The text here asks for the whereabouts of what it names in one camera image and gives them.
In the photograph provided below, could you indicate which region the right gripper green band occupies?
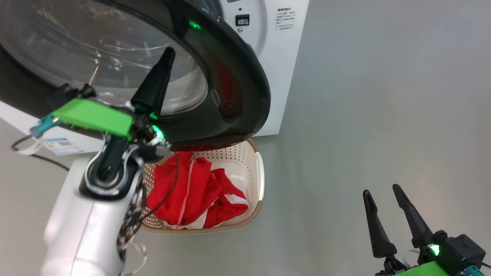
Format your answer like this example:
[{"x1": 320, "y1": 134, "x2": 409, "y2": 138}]
[{"x1": 362, "y1": 183, "x2": 450, "y2": 276}]

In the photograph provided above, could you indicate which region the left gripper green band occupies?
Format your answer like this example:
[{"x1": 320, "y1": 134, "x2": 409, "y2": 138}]
[{"x1": 52, "y1": 46, "x2": 176, "y2": 154}]

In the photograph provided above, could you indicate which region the black washing machine door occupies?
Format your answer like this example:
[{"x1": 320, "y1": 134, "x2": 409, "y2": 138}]
[{"x1": 0, "y1": 0, "x2": 272, "y2": 150}]

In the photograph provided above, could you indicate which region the red and white garment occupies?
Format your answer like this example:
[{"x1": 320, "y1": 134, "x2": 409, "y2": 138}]
[{"x1": 146, "y1": 145, "x2": 250, "y2": 230}]

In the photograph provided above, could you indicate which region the beige perforated laundry basket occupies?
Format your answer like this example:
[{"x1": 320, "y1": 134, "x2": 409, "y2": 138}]
[{"x1": 140, "y1": 139, "x2": 265, "y2": 234}]

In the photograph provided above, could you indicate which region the white front-load washing machine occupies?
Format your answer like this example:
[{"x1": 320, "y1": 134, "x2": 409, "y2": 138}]
[{"x1": 0, "y1": 0, "x2": 310, "y2": 154}]

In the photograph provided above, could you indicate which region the blue white energy label sticker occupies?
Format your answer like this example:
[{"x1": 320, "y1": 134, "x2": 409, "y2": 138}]
[{"x1": 43, "y1": 137, "x2": 84, "y2": 156}]

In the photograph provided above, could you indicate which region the printed warning text label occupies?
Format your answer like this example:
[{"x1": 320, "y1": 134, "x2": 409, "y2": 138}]
[{"x1": 274, "y1": 8, "x2": 296, "y2": 31}]

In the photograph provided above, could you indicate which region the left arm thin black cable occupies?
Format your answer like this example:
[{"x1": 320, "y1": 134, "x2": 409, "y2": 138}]
[{"x1": 140, "y1": 151, "x2": 180, "y2": 223}]

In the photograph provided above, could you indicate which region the right camera cable teal plug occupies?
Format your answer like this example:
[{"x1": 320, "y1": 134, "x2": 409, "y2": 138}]
[{"x1": 463, "y1": 261, "x2": 491, "y2": 276}]

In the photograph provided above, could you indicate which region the left arm braided wire bundle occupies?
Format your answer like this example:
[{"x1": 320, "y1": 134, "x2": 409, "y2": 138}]
[{"x1": 117, "y1": 176, "x2": 148, "y2": 276}]

